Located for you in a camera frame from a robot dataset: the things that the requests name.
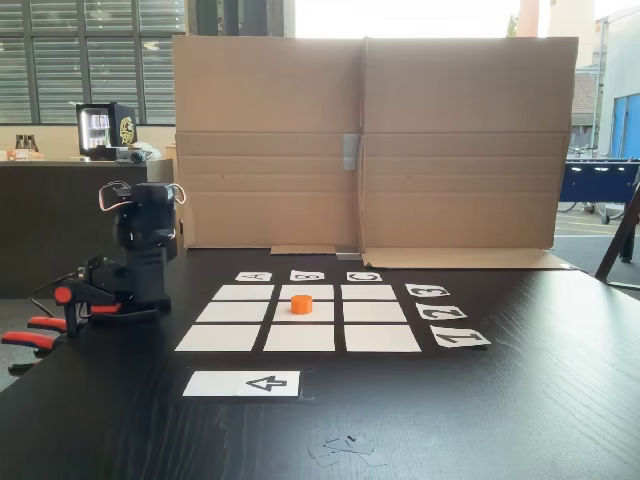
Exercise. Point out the round orange token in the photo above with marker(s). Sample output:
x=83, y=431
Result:
x=301, y=305

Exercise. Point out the white paper grid square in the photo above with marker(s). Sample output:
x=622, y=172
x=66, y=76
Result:
x=320, y=291
x=322, y=312
x=374, y=311
x=369, y=292
x=381, y=338
x=234, y=312
x=220, y=338
x=245, y=292
x=300, y=338

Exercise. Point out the grey projector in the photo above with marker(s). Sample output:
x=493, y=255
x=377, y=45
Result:
x=132, y=156

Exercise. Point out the white crumpled bag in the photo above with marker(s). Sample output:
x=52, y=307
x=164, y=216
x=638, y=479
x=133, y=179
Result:
x=150, y=149

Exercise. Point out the dark counter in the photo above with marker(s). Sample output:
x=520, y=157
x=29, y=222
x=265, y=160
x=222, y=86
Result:
x=50, y=210

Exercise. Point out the black mini fridge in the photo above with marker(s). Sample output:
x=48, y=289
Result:
x=125, y=130

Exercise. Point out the paper label letter A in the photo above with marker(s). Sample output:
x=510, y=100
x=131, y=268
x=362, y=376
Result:
x=241, y=276

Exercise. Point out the black and red clamp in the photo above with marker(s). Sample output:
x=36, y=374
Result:
x=35, y=340
x=62, y=295

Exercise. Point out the brown bottle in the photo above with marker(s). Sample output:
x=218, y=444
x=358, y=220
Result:
x=20, y=142
x=34, y=142

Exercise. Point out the orange flat box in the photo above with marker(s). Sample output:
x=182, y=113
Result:
x=25, y=155

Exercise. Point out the paper label letter B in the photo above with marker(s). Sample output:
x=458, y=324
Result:
x=295, y=275

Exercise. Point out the grey tape strip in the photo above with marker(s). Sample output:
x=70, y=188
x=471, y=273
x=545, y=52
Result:
x=348, y=256
x=350, y=152

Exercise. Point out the white arrow paper sheet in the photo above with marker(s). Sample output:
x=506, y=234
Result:
x=292, y=384

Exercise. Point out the paper label number 3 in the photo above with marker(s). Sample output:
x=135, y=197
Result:
x=427, y=291

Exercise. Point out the paper label number 2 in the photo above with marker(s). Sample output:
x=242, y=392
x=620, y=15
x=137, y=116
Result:
x=442, y=311

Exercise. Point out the brown cardboard screen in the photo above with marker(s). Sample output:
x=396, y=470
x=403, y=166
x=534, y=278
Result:
x=450, y=150

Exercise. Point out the paper label number 1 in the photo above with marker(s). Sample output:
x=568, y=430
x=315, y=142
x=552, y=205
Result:
x=460, y=336

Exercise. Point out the dark wooden stand leg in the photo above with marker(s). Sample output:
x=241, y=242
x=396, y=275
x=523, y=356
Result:
x=618, y=245

